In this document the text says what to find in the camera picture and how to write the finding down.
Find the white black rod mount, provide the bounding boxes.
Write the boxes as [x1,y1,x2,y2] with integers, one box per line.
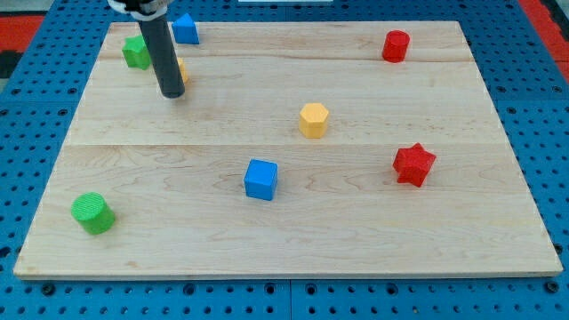
[108,0,168,21]

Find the red star block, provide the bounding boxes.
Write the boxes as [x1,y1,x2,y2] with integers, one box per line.
[392,143,437,188]

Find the yellow hexagon block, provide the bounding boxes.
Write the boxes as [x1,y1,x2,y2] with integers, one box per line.
[299,102,329,139]

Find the green star block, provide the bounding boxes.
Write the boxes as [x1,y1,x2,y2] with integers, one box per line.
[122,36,151,70]

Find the red cylinder block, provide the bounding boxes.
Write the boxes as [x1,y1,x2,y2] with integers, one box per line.
[381,30,411,63]

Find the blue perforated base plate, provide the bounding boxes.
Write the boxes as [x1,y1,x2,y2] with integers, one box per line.
[1,1,568,319]

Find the blue cube block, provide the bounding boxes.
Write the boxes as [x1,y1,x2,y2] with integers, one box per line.
[244,159,278,201]

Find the green cylinder block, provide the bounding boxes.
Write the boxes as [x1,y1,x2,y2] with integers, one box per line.
[70,192,116,235]

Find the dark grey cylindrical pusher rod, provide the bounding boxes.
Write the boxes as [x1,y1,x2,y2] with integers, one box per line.
[138,15,185,99]

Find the light wooden board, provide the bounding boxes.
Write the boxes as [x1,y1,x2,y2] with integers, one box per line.
[13,21,563,280]

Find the yellow block behind rod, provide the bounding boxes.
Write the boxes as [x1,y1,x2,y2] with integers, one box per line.
[177,58,189,84]

